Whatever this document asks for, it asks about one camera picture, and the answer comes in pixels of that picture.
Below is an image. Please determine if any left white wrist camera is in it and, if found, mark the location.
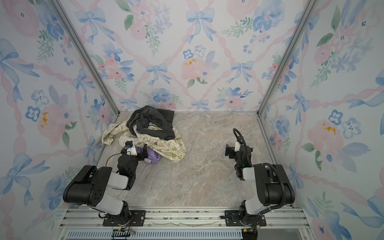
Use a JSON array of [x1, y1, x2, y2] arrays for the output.
[[125, 141, 138, 156]]

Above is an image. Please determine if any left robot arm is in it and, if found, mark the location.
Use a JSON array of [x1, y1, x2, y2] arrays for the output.
[[63, 141, 148, 228]]

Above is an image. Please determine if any left aluminium corner post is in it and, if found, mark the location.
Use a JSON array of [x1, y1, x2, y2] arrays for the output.
[[48, 1, 120, 116]]

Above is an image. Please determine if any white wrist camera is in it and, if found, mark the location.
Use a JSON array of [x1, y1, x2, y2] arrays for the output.
[[125, 141, 138, 156], [234, 142, 241, 152]]

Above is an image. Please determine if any dark grey cloth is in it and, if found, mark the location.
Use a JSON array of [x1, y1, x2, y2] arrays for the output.
[[127, 106, 175, 141]]

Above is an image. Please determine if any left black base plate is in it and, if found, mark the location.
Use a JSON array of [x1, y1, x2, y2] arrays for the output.
[[103, 210, 147, 227]]

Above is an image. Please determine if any purple cloth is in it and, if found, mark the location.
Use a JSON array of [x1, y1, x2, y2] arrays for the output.
[[142, 145, 162, 165]]

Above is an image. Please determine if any aluminium corner post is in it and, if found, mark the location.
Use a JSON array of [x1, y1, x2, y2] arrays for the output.
[[257, 0, 318, 117], [48, 1, 120, 116]]

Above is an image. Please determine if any aluminium mounting rail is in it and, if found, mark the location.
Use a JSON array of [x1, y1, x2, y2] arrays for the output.
[[54, 206, 315, 240]]

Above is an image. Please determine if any right aluminium corner post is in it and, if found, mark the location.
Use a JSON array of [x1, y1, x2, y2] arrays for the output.
[[257, 0, 318, 117]]

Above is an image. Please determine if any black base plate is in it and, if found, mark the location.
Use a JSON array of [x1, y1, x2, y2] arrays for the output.
[[103, 210, 147, 227], [220, 210, 267, 228]]

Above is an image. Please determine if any cream green patterned cloth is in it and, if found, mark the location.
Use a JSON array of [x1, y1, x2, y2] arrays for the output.
[[102, 121, 186, 163]]

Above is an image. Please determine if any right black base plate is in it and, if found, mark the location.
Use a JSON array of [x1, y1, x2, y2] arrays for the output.
[[220, 210, 267, 228]]

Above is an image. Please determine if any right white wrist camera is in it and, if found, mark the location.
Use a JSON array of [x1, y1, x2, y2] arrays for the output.
[[234, 142, 241, 152]]

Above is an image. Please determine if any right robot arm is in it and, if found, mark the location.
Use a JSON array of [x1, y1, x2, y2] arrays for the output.
[[221, 143, 295, 228]]

